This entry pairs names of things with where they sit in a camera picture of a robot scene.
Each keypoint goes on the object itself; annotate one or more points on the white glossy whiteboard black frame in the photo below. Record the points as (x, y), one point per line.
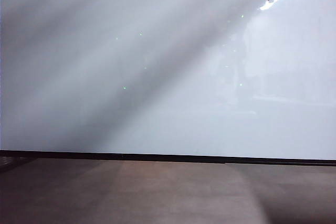
(168, 64)

